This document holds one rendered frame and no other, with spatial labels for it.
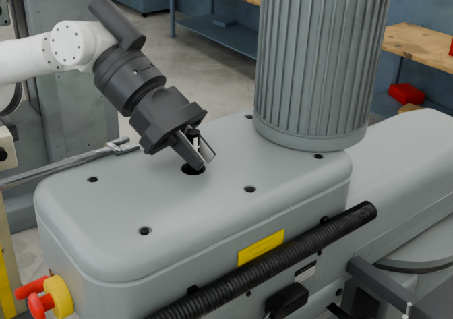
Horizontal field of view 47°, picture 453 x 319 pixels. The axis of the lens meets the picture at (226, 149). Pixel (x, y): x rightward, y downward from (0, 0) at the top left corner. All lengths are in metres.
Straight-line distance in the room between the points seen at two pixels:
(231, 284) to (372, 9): 0.44
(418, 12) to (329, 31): 4.74
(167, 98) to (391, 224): 0.56
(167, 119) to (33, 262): 2.89
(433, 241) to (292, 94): 0.59
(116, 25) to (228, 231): 0.34
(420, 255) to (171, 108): 0.68
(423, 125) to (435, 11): 4.13
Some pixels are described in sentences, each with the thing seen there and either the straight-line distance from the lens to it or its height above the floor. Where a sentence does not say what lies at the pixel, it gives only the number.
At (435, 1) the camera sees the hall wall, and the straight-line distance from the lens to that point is 5.41.
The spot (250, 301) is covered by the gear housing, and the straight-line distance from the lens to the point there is 0.87.
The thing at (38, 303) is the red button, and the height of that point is 1.78.
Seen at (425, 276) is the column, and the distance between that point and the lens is 1.26.
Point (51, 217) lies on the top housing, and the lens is 0.74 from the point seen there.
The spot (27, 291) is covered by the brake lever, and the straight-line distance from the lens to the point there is 0.90.
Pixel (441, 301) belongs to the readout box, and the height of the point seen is 1.73.
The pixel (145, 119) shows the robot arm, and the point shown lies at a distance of 0.76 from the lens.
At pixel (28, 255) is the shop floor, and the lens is 3.65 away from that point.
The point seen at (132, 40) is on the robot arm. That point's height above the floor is 2.06.
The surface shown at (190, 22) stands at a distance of 7.24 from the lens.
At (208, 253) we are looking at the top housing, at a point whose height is 1.85.
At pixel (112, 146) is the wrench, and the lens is 0.85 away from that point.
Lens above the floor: 2.32
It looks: 30 degrees down
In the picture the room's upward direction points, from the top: 2 degrees clockwise
